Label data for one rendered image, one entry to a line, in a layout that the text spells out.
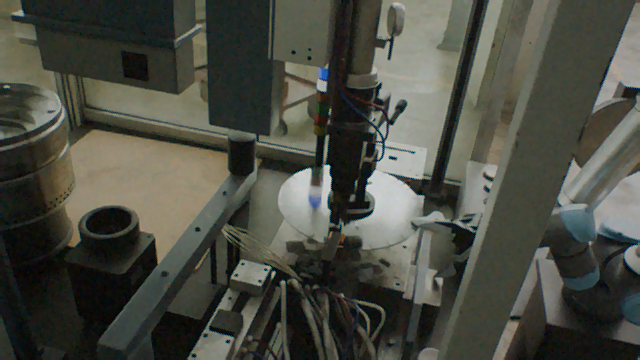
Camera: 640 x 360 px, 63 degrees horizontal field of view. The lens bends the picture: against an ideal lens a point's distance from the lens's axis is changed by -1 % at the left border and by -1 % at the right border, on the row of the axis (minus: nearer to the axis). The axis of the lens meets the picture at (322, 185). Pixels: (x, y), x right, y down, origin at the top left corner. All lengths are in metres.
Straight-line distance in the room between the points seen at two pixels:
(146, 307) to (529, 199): 0.59
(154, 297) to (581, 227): 0.76
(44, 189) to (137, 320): 0.53
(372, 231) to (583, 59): 0.83
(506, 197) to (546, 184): 0.03
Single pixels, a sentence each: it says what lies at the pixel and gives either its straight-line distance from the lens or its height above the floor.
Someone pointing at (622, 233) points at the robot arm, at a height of 0.98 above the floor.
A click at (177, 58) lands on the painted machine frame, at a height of 1.30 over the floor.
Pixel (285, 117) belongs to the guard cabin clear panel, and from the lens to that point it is 1.67.
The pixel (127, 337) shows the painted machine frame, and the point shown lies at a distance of 0.79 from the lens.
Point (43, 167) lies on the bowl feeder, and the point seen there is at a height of 1.01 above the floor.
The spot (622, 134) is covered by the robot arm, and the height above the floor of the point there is 1.20.
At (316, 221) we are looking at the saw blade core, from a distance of 1.13.
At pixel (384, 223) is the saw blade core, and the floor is 0.95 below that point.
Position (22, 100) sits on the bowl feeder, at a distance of 1.40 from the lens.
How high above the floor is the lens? 1.63
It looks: 33 degrees down
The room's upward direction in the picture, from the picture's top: 6 degrees clockwise
